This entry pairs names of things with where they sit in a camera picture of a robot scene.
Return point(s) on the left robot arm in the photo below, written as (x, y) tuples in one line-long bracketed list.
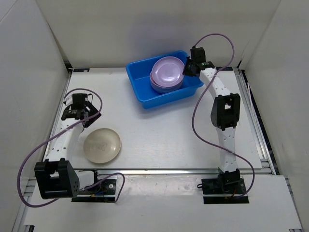
[(56, 178)]

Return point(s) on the purple plate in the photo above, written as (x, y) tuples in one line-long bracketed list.
[(168, 71)]

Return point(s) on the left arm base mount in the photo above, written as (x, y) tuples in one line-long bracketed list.
[(105, 192)]

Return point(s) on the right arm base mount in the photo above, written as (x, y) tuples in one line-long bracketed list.
[(214, 193)]

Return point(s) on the pink plate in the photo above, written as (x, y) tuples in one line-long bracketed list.
[(151, 80)]

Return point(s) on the light blue plate front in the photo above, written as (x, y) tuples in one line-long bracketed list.
[(164, 90)]

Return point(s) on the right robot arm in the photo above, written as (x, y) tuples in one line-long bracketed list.
[(224, 117)]

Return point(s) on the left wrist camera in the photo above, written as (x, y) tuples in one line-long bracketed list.
[(67, 100)]

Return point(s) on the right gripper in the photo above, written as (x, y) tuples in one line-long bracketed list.
[(185, 71)]

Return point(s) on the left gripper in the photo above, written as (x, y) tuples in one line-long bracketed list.
[(92, 119)]

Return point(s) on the blue plastic bin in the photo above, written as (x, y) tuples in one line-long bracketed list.
[(139, 76)]

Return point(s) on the cream plate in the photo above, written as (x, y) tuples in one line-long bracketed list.
[(102, 145)]

